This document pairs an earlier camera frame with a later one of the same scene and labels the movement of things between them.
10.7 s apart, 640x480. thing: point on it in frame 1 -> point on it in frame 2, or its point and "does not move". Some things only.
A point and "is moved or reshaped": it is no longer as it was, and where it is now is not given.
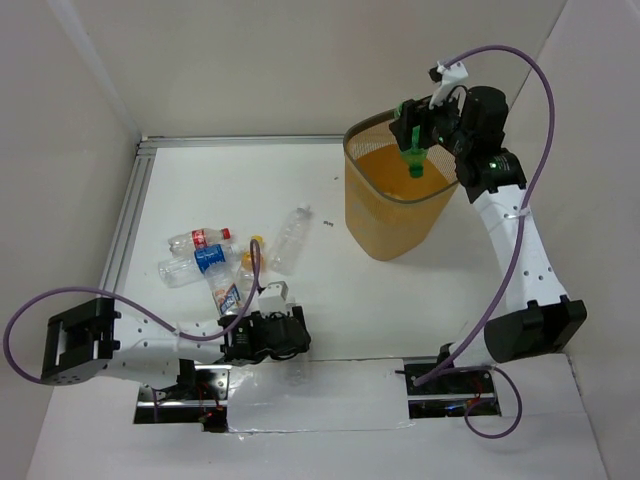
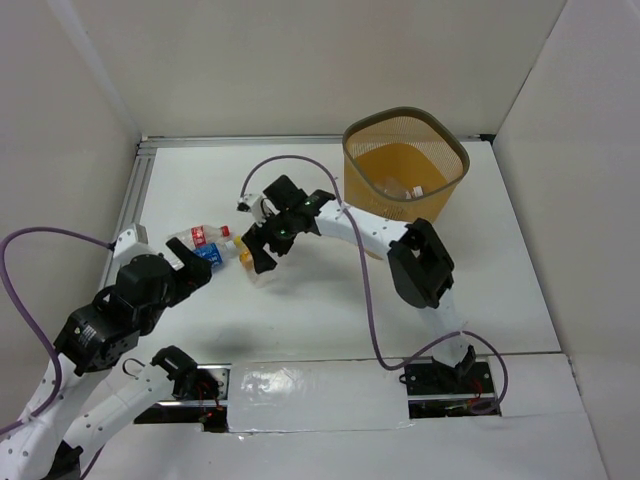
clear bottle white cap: (289, 245) is moved or reshaped
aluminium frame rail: (135, 170) does not move
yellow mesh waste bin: (388, 212) does not move
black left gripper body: (298, 333) -> (189, 270)
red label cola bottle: (185, 242) does not move
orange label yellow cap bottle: (248, 277) is moved or reshaped
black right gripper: (418, 112) -> (257, 237)
